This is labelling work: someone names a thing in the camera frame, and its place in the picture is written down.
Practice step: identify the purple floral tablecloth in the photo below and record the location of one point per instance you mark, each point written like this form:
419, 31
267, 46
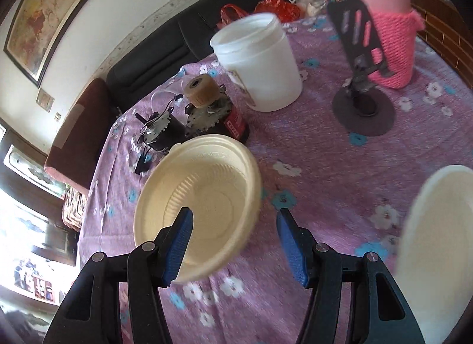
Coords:
325, 181

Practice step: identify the dark display cabinet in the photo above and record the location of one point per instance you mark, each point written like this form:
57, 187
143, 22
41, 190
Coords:
48, 233

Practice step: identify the wicker basket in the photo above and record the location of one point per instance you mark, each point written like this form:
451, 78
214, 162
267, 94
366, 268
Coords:
74, 207

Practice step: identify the black phone stand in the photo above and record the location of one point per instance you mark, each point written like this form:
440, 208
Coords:
364, 114

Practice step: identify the large white foam bowl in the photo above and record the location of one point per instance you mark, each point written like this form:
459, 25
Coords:
436, 236

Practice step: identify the geared motor metal plate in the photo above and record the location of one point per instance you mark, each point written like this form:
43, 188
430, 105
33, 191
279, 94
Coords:
201, 122

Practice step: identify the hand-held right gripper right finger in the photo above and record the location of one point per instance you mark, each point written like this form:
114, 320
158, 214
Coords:
292, 251

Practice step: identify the brown chair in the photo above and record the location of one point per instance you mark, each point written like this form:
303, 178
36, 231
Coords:
77, 133

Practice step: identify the framed wall painting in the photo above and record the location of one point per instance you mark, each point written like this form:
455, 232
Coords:
48, 11

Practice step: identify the white plastic jar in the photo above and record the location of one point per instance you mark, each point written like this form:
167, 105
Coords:
266, 70

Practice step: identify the dark can with tape roll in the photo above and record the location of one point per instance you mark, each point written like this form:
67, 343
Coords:
236, 122

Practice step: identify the red plastic bag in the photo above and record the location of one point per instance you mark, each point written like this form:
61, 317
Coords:
275, 5

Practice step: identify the pink thermos knitted sleeve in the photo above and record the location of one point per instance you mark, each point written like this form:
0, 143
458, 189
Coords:
391, 33

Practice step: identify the black sofa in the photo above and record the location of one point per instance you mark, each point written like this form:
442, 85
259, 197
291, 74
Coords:
147, 66

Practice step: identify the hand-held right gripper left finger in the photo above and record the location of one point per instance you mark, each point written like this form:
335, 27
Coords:
179, 244

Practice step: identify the geared motor black body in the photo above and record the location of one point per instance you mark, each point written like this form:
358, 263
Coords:
162, 127

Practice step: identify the cream plastic bowl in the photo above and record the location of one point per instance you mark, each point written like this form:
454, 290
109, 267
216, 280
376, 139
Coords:
214, 188

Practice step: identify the small wall frame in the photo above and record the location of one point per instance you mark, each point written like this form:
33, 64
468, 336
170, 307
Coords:
45, 100

